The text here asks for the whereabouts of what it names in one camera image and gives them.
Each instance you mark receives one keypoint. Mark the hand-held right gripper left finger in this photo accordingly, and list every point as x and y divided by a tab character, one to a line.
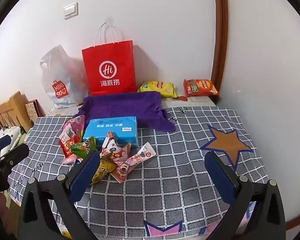
86	172

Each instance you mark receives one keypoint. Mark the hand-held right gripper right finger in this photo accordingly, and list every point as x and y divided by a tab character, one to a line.
220	177

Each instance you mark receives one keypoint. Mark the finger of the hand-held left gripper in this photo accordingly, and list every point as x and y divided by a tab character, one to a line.
15	153
0	142

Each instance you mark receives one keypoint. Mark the yellow snack packet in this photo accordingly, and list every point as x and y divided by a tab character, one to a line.
103	168

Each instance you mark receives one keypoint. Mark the green snack packet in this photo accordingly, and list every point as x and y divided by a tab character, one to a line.
82	148

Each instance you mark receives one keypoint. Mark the red snack packet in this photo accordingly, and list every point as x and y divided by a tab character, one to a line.
66	148

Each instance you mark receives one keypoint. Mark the panda print snack packet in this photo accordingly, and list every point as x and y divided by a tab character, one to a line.
112	147

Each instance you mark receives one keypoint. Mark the pink bear print packet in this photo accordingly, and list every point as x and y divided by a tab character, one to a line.
125	167

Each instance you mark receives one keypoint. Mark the white dotted cloth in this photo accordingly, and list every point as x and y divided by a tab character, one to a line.
8	135

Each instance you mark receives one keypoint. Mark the pale pink snack packet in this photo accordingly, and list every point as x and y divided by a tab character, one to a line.
71	159

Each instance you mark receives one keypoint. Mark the wooden bed headboard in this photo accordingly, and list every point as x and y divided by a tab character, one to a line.
12	107

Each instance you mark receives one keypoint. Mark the grey checked tablecloth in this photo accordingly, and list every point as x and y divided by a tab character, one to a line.
177	175

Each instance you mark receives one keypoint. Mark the patterned box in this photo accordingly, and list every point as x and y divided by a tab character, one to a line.
31	112

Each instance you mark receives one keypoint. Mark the white snack packet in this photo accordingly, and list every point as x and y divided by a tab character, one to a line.
68	132

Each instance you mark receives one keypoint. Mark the blue tissue pack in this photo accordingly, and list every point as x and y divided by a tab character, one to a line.
110	127

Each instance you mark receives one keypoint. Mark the purple towel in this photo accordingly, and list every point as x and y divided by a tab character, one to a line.
120	105

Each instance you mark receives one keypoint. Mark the white plastic bag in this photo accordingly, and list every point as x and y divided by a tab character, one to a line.
57	75

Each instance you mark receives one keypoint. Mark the orange chip bag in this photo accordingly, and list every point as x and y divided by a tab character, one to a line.
200	87

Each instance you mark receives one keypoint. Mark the yellow chip bag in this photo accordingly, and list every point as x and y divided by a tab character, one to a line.
156	87

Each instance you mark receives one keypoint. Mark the red paper bag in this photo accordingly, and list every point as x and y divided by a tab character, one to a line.
110	62

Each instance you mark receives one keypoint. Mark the wooden door frame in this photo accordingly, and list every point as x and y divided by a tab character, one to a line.
221	30

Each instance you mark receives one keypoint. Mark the white light switch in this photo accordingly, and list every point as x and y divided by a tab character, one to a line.
71	10

